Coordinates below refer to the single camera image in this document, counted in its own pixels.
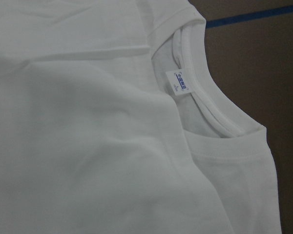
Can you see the white long-sleeve printed shirt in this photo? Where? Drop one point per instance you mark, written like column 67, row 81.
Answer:
column 110, row 123

